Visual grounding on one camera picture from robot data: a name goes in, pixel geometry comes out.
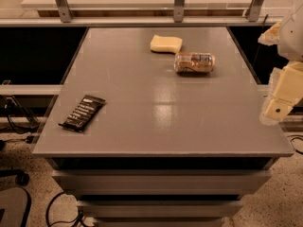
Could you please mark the grey drawer cabinet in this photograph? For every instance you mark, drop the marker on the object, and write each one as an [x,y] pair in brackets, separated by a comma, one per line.
[160,197]

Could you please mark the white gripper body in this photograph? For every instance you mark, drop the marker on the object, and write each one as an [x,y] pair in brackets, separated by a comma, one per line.
[293,41]

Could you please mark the black rxbar chocolate bar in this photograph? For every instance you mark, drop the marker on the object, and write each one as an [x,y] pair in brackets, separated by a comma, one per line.
[83,113]

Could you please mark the yellow sponge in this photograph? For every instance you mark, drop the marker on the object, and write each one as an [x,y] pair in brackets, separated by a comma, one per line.
[165,44]

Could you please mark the left metal bracket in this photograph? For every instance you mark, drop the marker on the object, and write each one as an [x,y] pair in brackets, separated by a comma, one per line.
[64,11]

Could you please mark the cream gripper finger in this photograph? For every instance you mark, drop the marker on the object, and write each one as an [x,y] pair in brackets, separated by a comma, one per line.
[271,35]
[277,104]

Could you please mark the right metal bracket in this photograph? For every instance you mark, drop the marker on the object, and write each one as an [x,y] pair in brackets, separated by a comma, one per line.
[252,14]

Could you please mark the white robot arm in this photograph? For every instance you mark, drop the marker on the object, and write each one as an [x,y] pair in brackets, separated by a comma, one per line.
[290,44]

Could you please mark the black chair base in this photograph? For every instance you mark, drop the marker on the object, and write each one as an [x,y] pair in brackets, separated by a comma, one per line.
[15,202]

